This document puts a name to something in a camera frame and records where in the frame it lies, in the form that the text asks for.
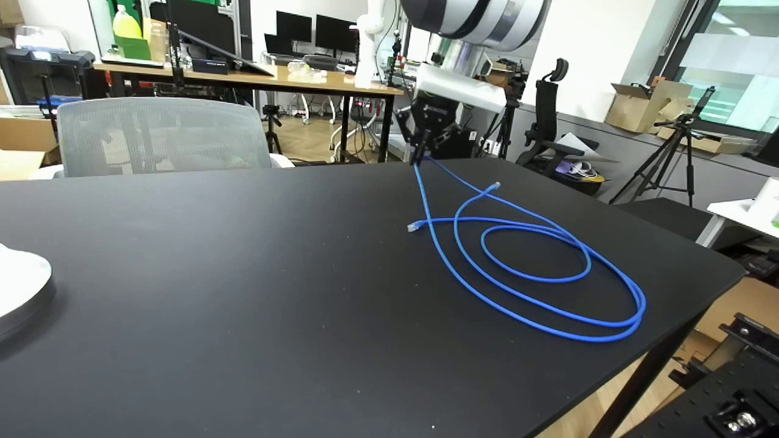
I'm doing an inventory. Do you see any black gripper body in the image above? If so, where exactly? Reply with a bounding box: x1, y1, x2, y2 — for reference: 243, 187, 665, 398
411, 92, 458, 148

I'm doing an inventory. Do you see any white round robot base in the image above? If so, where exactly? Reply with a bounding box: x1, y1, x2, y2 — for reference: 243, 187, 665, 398
0, 246, 53, 323

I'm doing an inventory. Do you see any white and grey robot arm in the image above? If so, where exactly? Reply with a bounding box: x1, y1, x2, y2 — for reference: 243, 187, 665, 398
400, 0, 549, 155

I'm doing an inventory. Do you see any black computer monitor right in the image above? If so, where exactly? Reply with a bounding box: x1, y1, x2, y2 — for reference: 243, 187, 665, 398
313, 14, 358, 55

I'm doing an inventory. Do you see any black computer monitor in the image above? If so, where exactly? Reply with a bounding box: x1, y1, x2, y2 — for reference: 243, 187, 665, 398
276, 13, 311, 42
313, 14, 358, 55

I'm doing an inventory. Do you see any black office chair background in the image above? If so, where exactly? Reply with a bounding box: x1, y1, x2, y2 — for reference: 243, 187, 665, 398
515, 58, 603, 194

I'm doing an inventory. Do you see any black computer monitor left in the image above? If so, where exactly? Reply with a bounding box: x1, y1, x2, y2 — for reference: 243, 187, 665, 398
276, 13, 311, 42

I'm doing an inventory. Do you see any open cardboard box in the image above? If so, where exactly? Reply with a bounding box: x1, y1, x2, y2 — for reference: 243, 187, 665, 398
607, 78, 689, 134

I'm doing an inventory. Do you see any wooden desk with black legs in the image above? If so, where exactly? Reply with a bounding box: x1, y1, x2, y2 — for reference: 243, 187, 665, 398
93, 63, 405, 164

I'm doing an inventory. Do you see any grey mesh office chair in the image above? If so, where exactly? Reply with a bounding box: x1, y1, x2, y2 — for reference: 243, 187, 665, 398
36, 97, 294, 181

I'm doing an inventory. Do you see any green and white poster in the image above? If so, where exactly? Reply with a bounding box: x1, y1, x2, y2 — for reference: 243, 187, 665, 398
88, 0, 160, 69

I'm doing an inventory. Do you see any black camera tripod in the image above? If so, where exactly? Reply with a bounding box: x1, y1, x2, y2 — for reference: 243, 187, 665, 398
611, 85, 716, 205

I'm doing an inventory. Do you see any black perforated metal bracket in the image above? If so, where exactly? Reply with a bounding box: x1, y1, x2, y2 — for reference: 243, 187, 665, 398
622, 315, 779, 438

